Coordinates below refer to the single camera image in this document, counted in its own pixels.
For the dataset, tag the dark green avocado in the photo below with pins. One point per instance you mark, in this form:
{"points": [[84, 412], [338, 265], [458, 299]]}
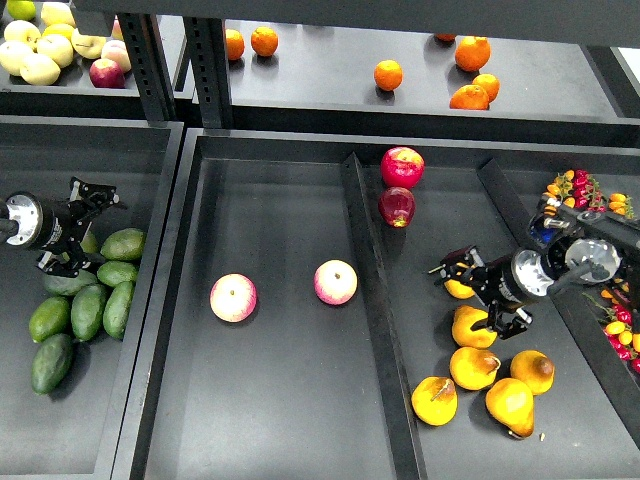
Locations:
{"points": [[51, 363], [68, 286]]}

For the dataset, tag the yellow pear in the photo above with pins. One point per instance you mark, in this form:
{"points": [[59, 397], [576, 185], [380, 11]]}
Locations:
{"points": [[511, 402], [474, 369], [535, 369], [435, 400], [465, 317], [452, 285]]}

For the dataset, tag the orange on shelf centre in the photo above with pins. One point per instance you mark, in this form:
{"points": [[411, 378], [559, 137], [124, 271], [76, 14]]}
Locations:
{"points": [[388, 75]]}

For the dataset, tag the green avocado top left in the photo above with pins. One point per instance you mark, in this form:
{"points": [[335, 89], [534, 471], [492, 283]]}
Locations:
{"points": [[89, 244]]}

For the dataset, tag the green avocado top right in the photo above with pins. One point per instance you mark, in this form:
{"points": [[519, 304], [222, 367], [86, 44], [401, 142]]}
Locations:
{"points": [[124, 245]]}

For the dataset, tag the red apple on shelf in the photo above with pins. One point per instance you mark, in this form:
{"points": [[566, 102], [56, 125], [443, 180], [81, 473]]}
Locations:
{"points": [[106, 73]]}

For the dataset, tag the orange on shelf left edge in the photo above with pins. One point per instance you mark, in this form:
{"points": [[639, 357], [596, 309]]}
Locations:
{"points": [[235, 44]]}

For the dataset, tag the cherry tomato vine left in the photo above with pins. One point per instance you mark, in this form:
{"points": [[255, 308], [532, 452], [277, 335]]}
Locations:
{"points": [[562, 188]]}

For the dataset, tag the black shelf post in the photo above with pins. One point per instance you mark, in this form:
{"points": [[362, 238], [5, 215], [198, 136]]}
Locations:
{"points": [[206, 46]]}

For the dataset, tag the green avocado lower right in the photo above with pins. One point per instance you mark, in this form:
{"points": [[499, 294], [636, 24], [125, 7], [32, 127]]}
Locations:
{"points": [[117, 308]]}

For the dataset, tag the bright red apple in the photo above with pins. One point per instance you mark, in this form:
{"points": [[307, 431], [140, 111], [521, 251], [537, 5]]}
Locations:
{"points": [[402, 167]]}

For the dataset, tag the large orange on shelf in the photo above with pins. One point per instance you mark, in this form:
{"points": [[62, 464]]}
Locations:
{"points": [[472, 53]]}

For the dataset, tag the dark red apple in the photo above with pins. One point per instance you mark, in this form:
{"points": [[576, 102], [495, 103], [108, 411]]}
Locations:
{"points": [[397, 206]]}

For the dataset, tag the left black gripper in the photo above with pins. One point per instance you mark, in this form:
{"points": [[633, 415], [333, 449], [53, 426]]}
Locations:
{"points": [[52, 226]]}

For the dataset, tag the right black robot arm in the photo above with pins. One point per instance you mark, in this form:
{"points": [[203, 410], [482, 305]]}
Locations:
{"points": [[568, 247]]}

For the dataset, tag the yellow pear bottom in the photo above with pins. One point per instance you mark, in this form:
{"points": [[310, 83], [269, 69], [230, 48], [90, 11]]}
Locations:
{"points": [[511, 402]]}

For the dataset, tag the green avocado middle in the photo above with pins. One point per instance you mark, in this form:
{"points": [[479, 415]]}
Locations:
{"points": [[87, 311]]}

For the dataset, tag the yellow pear top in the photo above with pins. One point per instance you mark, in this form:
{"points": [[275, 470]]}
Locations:
{"points": [[452, 285]]}

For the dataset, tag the orange cherry tomato vine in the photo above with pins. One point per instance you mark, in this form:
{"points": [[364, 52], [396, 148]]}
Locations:
{"points": [[621, 204]]}

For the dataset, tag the pink apple right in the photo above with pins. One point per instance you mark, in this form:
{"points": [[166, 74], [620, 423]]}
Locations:
{"points": [[335, 282]]}

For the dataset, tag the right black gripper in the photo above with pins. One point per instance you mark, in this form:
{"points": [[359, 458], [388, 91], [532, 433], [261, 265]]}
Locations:
{"points": [[516, 280]]}

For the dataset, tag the orange on shelf right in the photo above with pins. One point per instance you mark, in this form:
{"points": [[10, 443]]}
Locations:
{"points": [[490, 83]]}

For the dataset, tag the pale yellow apple front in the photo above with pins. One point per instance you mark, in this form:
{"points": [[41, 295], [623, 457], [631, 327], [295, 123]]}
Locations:
{"points": [[39, 69]]}

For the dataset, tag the pink apple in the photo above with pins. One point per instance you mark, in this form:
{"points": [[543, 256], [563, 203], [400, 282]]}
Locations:
{"points": [[233, 298], [335, 282]]}

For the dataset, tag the light green avocado bottom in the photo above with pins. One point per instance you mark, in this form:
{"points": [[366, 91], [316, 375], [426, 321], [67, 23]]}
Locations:
{"points": [[51, 317]]}

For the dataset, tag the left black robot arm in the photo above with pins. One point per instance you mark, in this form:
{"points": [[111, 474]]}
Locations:
{"points": [[56, 228]]}

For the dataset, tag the green avocado centre right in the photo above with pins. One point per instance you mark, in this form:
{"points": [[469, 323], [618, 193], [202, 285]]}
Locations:
{"points": [[114, 272]]}

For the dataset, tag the pink apple left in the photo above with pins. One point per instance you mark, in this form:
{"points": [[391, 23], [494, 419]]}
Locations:
{"points": [[233, 298]]}

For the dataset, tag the black left tray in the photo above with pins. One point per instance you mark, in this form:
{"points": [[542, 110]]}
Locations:
{"points": [[74, 432]]}

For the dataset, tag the orange on shelf front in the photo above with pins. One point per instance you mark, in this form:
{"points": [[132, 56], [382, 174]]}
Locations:
{"points": [[470, 97]]}

